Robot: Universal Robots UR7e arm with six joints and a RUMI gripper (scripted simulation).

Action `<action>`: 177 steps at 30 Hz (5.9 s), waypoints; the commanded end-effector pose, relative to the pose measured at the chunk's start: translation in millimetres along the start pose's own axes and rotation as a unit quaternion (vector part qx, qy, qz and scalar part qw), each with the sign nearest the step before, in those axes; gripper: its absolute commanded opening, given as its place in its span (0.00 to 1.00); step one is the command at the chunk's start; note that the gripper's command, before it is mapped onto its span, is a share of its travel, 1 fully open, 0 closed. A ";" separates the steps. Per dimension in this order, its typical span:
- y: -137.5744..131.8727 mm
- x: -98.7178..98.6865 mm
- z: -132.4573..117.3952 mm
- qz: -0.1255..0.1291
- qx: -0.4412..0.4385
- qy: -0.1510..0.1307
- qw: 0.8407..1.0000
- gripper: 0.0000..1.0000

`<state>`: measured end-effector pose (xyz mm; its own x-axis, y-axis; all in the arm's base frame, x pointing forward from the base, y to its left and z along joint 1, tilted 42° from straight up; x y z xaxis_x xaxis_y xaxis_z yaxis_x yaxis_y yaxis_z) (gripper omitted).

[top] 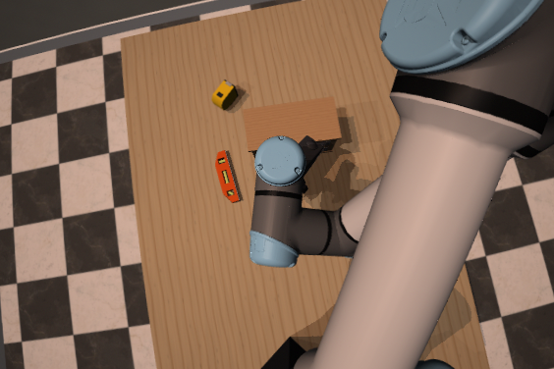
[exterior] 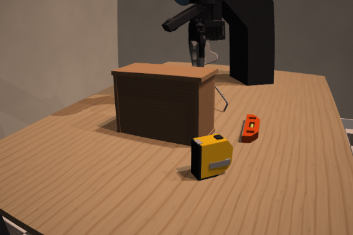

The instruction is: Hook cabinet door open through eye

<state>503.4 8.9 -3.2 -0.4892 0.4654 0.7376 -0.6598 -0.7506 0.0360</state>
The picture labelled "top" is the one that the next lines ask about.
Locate yellow tape measure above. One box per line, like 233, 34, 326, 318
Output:
211, 79, 239, 110

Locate brown wooden cabinet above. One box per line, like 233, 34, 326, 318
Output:
244, 96, 342, 158

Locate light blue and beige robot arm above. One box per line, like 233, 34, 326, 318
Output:
249, 0, 554, 369

